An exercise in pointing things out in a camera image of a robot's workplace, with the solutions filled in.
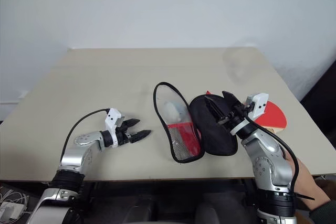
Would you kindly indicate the black furniture panel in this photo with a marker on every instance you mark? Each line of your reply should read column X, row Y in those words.
column 324, row 103

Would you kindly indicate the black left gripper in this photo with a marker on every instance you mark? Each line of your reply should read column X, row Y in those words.
column 123, row 136

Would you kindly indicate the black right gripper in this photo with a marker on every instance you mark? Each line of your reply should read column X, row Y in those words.
column 233, row 115

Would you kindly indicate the red zippered pouch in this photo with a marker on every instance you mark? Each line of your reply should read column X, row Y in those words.
column 218, row 140

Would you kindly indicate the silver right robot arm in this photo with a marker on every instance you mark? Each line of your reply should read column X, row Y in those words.
column 265, row 150

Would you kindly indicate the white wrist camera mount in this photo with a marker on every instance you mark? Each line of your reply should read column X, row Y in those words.
column 111, row 119
column 258, row 106

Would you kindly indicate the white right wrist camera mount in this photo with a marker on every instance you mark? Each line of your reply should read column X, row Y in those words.
column 258, row 106

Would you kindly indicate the red table tennis paddle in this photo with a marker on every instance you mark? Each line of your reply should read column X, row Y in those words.
column 275, row 116

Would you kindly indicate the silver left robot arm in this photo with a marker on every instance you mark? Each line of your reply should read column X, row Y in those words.
column 76, row 155

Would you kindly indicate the dark rounded shape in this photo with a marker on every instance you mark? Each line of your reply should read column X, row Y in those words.
column 144, row 211

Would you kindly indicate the white power adapter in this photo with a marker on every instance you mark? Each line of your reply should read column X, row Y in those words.
column 10, row 209

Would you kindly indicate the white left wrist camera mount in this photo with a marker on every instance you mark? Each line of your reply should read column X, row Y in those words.
column 111, row 119

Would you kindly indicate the white balls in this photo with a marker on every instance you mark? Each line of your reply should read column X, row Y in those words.
column 172, row 111

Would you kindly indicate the person's forearm with green sleeve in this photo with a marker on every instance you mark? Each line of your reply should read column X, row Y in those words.
column 312, row 190

